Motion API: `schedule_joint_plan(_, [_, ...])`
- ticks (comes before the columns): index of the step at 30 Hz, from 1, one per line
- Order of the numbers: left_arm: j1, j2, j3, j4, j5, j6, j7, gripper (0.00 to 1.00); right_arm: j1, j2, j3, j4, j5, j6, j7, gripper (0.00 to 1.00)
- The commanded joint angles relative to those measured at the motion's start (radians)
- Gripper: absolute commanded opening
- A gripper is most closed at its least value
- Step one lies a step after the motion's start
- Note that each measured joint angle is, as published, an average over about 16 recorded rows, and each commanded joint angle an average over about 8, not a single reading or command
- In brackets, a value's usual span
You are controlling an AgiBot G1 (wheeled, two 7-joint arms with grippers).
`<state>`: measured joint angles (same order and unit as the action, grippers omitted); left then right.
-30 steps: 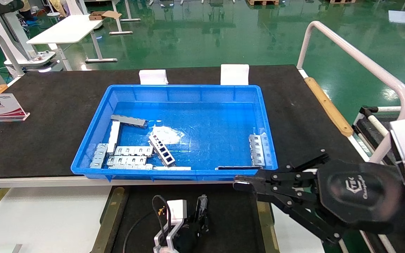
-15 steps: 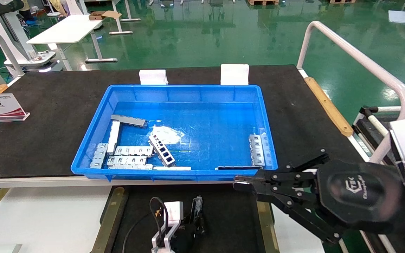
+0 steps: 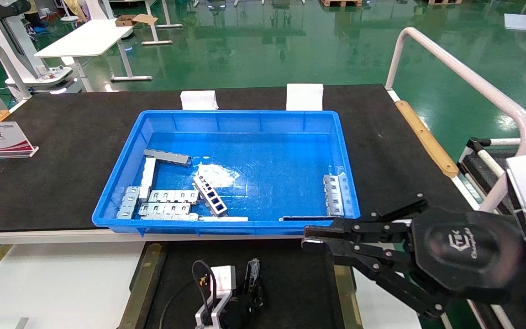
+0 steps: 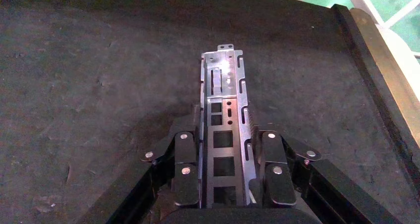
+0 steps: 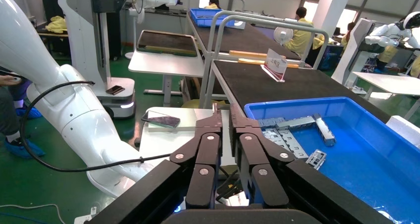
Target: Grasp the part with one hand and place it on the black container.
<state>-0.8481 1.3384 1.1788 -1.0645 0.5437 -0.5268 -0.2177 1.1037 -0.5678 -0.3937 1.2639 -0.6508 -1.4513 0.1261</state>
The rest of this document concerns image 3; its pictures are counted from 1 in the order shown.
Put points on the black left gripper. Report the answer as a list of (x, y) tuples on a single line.
[(240, 317)]

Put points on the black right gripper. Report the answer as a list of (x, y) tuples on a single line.
[(468, 251)]

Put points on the grey perforated metal bracket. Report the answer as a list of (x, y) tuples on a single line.
[(253, 272)]

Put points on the black lined container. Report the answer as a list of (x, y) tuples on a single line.
[(295, 283)]

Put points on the dark thin metal strip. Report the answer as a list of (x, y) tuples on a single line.
[(304, 218)]

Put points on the thin silver metal strip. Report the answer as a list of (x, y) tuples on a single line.
[(224, 219), (169, 217)]

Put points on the long wooden edge strip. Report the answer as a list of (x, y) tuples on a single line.
[(427, 139)]

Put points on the blue plastic parts bin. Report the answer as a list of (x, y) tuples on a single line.
[(281, 151)]

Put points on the black trolley with white bars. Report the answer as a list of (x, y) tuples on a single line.
[(473, 144)]

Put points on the black felt table mat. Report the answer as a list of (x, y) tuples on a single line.
[(62, 160)]

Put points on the wooden pallet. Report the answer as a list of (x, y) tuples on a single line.
[(443, 2), (340, 2)]

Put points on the grey flat board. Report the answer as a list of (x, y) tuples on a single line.
[(523, 22)]

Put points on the open cardboard box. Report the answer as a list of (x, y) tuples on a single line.
[(130, 20)]

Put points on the white desk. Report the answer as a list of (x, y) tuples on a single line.
[(85, 39)]

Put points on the white fan stand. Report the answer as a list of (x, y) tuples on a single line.
[(69, 18)]

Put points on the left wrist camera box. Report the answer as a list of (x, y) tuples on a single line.
[(223, 278)]

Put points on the metal bracket with square holes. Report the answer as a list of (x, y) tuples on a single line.
[(210, 195)]

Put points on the white metal strip bracket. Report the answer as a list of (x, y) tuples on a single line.
[(148, 176)]

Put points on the dark grey channel bracket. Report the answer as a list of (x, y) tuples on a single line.
[(167, 157)]

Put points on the tall white tube rail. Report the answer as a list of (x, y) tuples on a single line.
[(473, 76)]

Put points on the grey tube rail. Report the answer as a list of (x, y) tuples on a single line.
[(16, 75)]

